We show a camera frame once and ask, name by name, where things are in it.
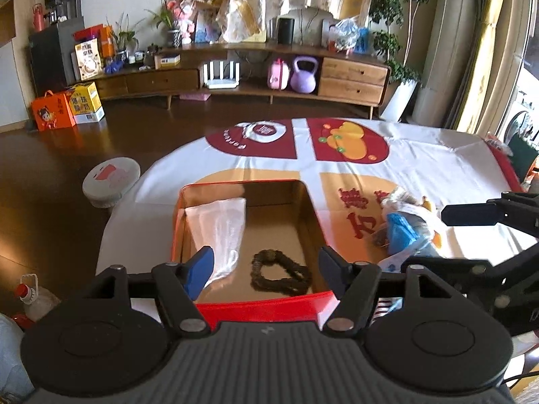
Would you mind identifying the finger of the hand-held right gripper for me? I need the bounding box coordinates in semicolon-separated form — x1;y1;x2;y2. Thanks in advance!
400;240;539;337
441;191;539;236

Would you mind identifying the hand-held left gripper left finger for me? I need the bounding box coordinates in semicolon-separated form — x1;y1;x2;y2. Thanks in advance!
95;245;216;338

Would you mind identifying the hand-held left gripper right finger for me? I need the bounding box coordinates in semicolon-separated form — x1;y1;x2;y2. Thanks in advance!
318;245;443;337

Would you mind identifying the blue cloth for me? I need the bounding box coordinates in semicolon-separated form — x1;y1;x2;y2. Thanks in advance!
386;212;434;257

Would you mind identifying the red rectangular box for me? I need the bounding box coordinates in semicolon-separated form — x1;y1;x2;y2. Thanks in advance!
170;179;342;333

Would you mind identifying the white plastic bag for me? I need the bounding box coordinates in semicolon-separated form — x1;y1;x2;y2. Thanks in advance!
184;197;247;289

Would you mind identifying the white patterned cloth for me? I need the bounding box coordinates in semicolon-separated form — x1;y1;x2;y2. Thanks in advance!
376;246;417;272

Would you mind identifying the clear plastic packet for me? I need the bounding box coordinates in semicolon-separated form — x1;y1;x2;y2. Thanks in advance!
373;297;405;316

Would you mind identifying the beige fuzzy cloth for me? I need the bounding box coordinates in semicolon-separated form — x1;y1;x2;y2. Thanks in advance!
381;185;422;212

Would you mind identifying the dark green cushion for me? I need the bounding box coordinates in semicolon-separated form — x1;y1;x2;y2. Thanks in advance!
507;132;539;181

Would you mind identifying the washing machine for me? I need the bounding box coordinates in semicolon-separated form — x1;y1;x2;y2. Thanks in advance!
497;88;539;148

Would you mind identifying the white round stool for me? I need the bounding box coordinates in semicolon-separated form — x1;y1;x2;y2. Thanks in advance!
82;157;141;209

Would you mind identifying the white plant pot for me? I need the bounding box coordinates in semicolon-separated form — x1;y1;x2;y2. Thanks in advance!
379;79;422;124

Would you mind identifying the plastic oil bottle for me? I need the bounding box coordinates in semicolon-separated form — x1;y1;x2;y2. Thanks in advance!
16;273;62;323

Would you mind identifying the yellow curtain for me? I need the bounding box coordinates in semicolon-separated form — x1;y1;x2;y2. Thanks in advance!
457;0;531;135

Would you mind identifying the wooden TV cabinet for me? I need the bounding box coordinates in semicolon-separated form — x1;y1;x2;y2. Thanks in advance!
90;42;392;121

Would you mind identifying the cream curtain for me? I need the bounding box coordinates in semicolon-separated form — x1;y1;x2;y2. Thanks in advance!
415;0;478;129

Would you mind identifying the purple kettlebell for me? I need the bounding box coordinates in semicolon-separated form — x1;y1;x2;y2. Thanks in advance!
290;56;319;94

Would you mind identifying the white router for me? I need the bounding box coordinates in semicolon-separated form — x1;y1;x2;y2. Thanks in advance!
201;61;241;90

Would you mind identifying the pink toy case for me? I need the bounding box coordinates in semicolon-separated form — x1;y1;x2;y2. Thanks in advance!
266;58;291;91

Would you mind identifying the person's trouser leg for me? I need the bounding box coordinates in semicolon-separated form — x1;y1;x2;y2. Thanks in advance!
0;311;35;400

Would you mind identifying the yellow carton box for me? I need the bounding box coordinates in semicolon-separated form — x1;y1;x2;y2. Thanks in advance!
67;82;106;124

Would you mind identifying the small cardboard box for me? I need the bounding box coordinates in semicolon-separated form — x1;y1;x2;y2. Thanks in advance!
154;53;182;70

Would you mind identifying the orange gift box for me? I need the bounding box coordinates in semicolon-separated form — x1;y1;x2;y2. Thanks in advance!
31;90;77;132

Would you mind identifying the clear plastic bag with items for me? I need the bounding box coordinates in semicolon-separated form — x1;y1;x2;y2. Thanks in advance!
328;17;371;53

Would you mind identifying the dark teapot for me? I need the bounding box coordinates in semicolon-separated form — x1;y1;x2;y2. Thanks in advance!
143;43;161;68

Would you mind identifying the tall green indoor tree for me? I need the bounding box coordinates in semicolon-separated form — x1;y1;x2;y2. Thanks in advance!
368;0;441;85

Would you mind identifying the white yellow printed bag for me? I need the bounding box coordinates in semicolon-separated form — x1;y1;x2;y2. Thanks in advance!
75;39;104;81

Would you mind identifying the small potted orchid plant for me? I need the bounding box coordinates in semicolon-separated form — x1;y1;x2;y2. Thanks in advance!
107;14;139;62

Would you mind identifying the black speaker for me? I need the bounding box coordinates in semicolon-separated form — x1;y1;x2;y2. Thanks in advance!
277;17;295;45

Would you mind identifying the grey rounded board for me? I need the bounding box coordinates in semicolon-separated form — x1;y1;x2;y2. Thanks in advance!
269;7;338;47

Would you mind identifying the orange upright box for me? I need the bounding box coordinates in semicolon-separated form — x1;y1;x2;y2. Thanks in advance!
101;25;115;57

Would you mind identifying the pink doll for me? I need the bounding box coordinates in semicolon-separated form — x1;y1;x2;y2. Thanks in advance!
177;0;199;45

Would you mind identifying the potted plant with flowers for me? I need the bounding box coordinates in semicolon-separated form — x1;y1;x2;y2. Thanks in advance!
145;0;186;47

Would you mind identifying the black cabinet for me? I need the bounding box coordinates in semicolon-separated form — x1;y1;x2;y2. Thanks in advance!
29;17;85;97

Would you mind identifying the red flat gift box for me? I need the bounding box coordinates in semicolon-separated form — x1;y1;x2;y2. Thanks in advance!
73;24;104;43

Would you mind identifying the black coffee machine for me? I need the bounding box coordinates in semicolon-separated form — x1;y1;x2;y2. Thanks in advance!
44;0;83;24

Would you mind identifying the brown bead bracelet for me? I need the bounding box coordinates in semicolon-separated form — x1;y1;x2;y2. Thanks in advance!
250;249;313;297

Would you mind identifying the wooden wall shelf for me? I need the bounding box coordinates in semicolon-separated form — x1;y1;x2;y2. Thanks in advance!
0;0;18;47

